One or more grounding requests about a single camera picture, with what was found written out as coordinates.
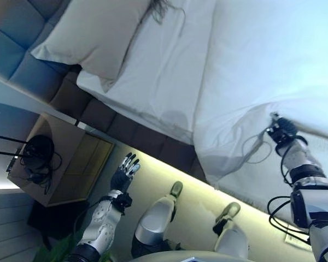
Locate white duvet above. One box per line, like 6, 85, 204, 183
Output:
192, 0, 328, 217

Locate large beige pillow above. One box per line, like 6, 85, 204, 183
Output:
30, 0, 154, 94

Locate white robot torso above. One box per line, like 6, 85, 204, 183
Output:
136, 249, 237, 262

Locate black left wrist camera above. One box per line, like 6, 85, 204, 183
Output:
112, 192, 133, 217

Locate white floor socket plate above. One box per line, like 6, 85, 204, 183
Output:
283, 223, 313, 252

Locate silver robot left leg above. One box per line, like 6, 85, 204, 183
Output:
130, 180, 184, 259

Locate tufted upholstered headboard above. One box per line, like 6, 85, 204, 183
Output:
0, 0, 81, 92

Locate green plant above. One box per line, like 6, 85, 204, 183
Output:
34, 234, 113, 262

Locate grey fringed knitted cushion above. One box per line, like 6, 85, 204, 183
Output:
146, 0, 187, 38

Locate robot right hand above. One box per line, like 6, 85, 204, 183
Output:
265, 111, 301, 145

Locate silver robot leg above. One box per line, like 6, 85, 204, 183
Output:
212, 201, 250, 262
130, 180, 184, 259

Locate black headset with cables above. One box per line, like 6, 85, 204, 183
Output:
15, 134, 63, 196

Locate silver robot right leg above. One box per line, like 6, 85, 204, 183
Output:
212, 201, 250, 262

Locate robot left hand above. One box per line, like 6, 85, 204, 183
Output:
110, 152, 141, 195

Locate white bed sheet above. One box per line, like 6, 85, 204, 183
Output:
75, 0, 217, 146

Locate brown wooden nightstand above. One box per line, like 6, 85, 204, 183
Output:
7, 114, 116, 207

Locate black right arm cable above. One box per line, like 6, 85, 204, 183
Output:
267, 136, 313, 244

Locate brown bed frame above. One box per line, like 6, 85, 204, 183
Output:
48, 70, 209, 181

